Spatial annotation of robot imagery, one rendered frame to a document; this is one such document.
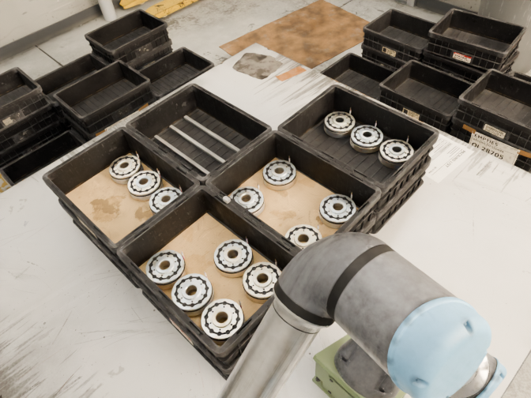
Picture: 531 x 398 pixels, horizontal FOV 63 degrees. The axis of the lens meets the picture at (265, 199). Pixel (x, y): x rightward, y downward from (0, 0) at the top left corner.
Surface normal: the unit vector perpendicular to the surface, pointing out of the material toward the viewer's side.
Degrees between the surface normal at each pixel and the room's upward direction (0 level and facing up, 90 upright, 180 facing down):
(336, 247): 28
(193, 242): 0
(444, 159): 0
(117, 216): 0
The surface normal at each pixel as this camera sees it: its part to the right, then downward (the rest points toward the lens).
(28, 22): 0.70, 0.51
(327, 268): -0.67, -0.31
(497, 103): -0.07, -0.64
